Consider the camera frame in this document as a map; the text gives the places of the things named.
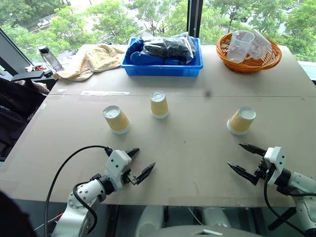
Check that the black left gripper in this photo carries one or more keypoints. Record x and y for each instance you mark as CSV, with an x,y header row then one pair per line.
x,y
129,177

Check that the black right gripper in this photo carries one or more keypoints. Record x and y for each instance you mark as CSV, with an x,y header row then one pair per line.
x,y
262,170

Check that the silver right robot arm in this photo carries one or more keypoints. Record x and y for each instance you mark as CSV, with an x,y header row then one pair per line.
x,y
303,182

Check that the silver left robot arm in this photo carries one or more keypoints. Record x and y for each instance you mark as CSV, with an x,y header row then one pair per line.
x,y
84,195

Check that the yellow paper cup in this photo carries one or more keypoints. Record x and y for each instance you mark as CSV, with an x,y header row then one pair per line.
x,y
117,122
159,106
240,122

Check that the white rounded robot leg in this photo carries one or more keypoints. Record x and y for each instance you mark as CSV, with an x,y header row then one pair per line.
x,y
150,219
217,217

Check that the black table leg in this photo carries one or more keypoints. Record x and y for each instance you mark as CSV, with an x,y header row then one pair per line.
x,y
284,217

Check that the grey robot torso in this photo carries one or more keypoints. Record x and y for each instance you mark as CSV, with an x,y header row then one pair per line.
x,y
185,232

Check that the orange wicker basket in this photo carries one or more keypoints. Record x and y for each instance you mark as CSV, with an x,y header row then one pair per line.
x,y
247,66

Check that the blue plastic bin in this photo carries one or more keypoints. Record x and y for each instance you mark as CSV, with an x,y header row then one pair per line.
x,y
160,70

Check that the pale yellow towel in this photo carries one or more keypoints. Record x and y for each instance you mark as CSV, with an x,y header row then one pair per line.
x,y
98,59

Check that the clear plastic measuring cup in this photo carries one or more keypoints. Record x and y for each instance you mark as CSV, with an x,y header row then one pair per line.
x,y
260,47
238,49

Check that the clear bag with black contents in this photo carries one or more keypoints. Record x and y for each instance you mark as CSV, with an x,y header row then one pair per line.
x,y
170,48

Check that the black office chair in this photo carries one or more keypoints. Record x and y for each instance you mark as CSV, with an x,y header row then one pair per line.
x,y
14,111

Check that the clear bottle with black lid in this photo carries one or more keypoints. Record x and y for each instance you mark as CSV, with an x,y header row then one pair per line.
x,y
50,60

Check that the small red object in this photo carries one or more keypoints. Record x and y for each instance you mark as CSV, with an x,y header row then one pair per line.
x,y
40,67

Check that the black chair armrest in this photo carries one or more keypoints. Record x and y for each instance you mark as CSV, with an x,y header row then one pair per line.
x,y
27,75

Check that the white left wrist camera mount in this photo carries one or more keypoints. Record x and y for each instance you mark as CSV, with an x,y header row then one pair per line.
x,y
116,165

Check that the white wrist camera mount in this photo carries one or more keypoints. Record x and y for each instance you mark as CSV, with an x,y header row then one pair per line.
x,y
116,165
276,158

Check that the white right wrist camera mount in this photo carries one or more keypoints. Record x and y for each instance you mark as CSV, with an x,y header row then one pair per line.
x,y
276,158

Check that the black window post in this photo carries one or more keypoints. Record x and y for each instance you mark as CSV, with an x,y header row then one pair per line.
x,y
191,19

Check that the black slanted window frame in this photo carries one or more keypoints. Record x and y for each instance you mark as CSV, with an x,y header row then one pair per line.
x,y
10,54

